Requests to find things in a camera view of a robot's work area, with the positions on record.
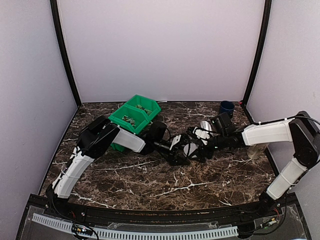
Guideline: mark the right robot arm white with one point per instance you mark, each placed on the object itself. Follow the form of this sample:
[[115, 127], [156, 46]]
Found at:
[[293, 142]]

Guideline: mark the white slotted cable duct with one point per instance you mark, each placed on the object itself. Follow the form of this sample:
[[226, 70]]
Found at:
[[125, 231]]

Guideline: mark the lollipop candies pile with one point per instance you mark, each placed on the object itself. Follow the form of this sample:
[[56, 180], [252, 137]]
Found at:
[[129, 120]]

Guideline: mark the green three-compartment candy bin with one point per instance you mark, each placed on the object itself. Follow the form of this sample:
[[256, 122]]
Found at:
[[135, 114]]

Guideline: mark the dark blue mug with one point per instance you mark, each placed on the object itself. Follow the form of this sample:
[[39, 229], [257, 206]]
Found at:
[[227, 107]]

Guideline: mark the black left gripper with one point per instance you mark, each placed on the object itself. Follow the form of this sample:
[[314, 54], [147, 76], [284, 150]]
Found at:
[[170, 159]]

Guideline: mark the beige ceramic mug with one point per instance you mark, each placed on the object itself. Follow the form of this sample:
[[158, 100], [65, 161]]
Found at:
[[255, 151]]

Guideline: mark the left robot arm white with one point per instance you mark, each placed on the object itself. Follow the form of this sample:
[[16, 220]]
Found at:
[[97, 137]]

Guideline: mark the silver metal scoop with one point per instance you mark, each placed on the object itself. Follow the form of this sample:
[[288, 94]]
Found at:
[[205, 125]]

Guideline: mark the yellow-green gummy candies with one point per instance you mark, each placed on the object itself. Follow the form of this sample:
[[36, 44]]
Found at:
[[140, 107]]

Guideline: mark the black front rail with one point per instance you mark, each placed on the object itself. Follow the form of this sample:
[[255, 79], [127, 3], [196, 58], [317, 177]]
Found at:
[[240, 214]]

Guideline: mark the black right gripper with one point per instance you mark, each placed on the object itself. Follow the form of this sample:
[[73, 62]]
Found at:
[[202, 158]]

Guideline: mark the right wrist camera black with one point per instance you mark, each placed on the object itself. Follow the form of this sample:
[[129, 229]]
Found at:
[[220, 124]]

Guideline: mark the white round lid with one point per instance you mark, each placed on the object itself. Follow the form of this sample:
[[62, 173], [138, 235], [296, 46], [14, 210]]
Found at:
[[189, 150]]

